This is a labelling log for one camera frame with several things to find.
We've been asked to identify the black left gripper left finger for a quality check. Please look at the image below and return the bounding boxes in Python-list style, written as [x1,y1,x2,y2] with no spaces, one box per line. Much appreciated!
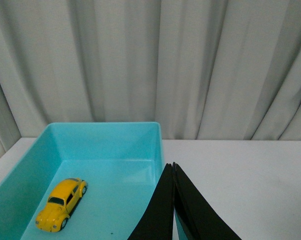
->
[128,163,175,240]

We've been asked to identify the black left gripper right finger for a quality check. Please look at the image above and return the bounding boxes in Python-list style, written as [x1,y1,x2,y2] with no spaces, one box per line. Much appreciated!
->
[172,162,239,240]

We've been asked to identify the yellow beetle toy car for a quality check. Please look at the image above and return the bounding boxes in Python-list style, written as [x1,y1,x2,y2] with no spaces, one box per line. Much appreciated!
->
[35,178,88,233]

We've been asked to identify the turquoise plastic bin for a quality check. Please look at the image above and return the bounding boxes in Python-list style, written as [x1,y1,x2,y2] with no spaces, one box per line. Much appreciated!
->
[0,121,189,240]

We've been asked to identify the grey pleated curtain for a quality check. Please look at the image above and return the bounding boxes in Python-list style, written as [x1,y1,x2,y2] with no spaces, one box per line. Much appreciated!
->
[0,0,301,157]

